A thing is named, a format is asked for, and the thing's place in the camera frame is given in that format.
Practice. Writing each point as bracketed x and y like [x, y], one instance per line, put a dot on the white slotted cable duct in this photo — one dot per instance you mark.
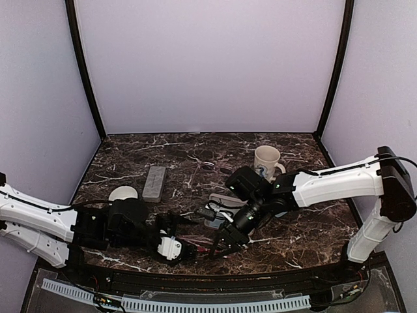
[153, 301]

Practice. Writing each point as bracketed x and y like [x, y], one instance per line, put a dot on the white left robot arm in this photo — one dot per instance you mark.
[58, 233]

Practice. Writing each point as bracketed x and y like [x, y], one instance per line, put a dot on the grey glasses case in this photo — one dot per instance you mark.
[154, 184]

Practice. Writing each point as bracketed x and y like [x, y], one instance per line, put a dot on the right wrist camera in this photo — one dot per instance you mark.
[207, 214]

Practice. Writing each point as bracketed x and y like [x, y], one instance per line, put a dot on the black corner post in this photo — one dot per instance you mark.
[337, 68]
[82, 67]

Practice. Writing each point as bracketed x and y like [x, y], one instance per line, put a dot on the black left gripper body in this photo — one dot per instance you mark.
[171, 224]

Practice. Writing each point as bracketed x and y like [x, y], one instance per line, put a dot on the clear frame dark-lens sunglasses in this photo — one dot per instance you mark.
[208, 167]

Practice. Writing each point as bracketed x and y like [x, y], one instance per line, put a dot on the black front rail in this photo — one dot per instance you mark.
[129, 281]

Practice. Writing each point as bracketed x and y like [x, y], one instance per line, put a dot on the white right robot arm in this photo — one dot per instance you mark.
[382, 175]

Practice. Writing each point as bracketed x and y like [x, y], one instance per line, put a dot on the pink frame sunglasses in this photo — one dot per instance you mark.
[198, 246]

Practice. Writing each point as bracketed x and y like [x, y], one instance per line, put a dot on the cream ceramic mug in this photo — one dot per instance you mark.
[266, 161]

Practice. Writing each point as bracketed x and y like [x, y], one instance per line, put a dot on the pink glasses case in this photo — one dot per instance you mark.
[224, 208]

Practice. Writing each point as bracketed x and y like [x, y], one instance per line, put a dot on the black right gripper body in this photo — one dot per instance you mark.
[254, 204]

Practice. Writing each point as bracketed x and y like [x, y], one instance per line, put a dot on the white ceramic bowl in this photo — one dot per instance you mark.
[122, 193]

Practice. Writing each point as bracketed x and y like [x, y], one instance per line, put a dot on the black left corner post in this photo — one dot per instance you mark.
[82, 67]

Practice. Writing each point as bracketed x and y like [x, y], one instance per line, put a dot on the black right corner post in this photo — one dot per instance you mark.
[337, 68]

